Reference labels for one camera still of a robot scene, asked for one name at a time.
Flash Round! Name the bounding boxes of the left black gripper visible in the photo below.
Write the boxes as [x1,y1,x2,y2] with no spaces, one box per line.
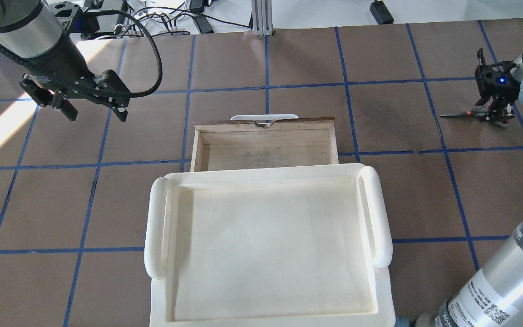
[20,69,129,122]

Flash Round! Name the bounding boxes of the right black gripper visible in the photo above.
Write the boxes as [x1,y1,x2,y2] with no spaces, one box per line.
[478,89,516,129]

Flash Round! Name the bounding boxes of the black orange scissors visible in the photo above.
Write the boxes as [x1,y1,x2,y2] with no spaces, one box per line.
[440,107,489,120]

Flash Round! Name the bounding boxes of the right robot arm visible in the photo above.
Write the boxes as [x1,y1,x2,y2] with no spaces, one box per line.
[413,50,523,327]

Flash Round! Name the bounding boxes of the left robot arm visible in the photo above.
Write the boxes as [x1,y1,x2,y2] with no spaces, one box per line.
[0,0,129,122]

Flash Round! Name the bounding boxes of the open wooden drawer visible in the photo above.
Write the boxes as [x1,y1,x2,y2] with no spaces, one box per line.
[190,117,339,172]

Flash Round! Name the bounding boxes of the black power adapter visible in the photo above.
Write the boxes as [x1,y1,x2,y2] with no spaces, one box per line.
[369,0,394,25]

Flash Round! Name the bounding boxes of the white plastic tray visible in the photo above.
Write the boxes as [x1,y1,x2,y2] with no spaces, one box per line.
[144,163,395,327]

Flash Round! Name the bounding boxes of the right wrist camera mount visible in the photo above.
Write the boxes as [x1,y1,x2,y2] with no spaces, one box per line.
[474,48,520,106]

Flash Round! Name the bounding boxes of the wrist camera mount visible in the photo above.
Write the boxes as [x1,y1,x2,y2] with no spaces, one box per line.
[49,0,102,40]
[474,48,520,106]

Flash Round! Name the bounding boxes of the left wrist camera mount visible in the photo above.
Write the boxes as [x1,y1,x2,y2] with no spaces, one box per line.
[49,0,102,40]

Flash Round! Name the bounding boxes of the black ribbed cable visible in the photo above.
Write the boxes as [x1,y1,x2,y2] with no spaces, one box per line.
[0,9,163,98]

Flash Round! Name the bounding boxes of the white drawer handle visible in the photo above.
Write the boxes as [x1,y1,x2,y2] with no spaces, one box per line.
[230,114,299,121]

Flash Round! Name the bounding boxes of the aluminium frame post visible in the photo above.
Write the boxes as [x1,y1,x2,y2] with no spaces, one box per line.
[251,0,274,36]

